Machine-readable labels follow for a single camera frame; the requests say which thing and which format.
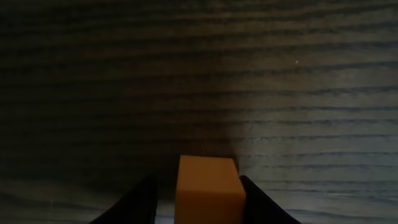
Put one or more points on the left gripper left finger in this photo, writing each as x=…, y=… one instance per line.
x=140, y=205

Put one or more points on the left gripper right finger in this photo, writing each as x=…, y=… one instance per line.
x=261, y=208

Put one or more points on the orange cube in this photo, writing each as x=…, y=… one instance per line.
x=208, y=189

